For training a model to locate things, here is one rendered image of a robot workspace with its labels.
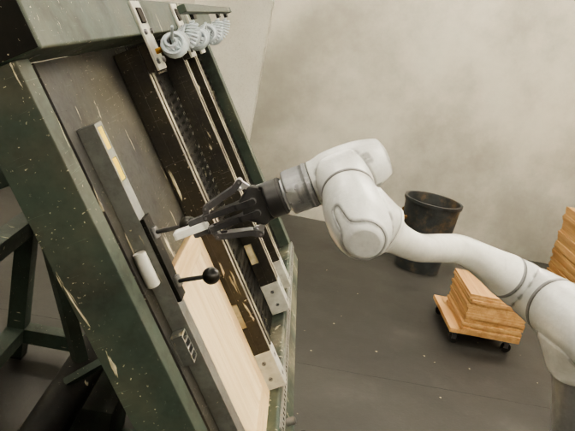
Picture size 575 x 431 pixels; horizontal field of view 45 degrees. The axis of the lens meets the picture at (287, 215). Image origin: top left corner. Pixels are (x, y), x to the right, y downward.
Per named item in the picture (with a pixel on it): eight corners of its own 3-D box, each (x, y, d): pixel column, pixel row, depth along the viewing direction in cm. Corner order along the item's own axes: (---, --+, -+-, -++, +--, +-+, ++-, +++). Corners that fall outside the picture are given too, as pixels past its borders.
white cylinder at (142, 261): (130, 257, 146) (145, 291, 148) (143, 252, 145) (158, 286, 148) (133, 252, 149) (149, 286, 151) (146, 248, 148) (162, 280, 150)
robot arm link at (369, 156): (300, 149, 138) (308, 182, 127) (375, 120, 136) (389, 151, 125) (318, 191, 144) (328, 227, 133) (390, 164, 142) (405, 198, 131)
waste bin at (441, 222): (450, 282, 617) (469, 213, 599) (390, 271, 615) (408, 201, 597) (438, 261, 670) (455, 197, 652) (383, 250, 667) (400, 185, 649)
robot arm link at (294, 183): (321, 210, 133) (292, 221, 134) (320, 198, 142) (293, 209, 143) (304, 168, 131) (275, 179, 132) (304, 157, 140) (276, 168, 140)
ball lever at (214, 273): (171, 292, 153) (216, 286, 145) (163, 278, 152) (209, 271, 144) (181, 285, 156) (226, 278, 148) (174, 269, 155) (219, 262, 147)
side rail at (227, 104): (268, 251, 346) (289, 244, 345) (179, 38, 319) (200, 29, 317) (269, 246, 354) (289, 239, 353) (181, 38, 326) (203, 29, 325)
